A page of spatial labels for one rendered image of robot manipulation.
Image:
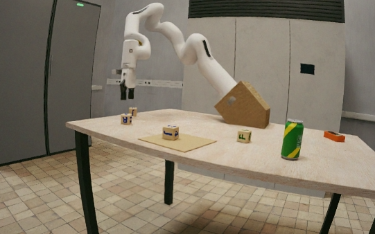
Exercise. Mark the tan flat mat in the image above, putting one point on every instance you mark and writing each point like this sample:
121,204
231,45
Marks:
184,143

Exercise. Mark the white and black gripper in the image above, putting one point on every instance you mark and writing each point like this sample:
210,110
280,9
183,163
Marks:
129,78

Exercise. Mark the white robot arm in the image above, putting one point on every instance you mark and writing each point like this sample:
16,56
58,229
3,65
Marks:
220,80

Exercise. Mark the green and yellow striped drink can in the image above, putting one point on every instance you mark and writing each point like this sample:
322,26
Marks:
292,141

